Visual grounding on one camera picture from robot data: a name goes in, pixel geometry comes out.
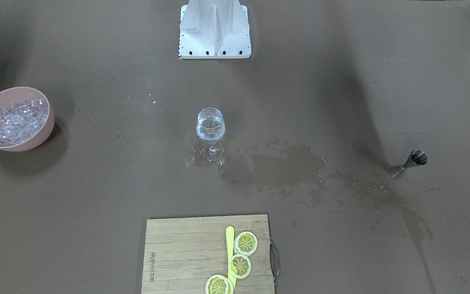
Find steel jigger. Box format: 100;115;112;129
388;149;428;178

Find clear wine glass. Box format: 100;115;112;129
196;107;226;161

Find clear ice cubes pile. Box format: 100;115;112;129
0;98;49;147

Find yellow plastic knife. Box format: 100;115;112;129
225;225;237;294

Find lemon slice far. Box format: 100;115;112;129
234;231;259;257

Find lemon slice middle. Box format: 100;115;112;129
228;254;252;279

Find bamboo cutting board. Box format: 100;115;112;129
140;214;276;294

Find lemon slice near edge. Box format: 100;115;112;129
204;275;233;294

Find pink bowl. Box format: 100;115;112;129
0;86;55;152

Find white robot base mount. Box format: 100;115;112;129
178;0;252;59

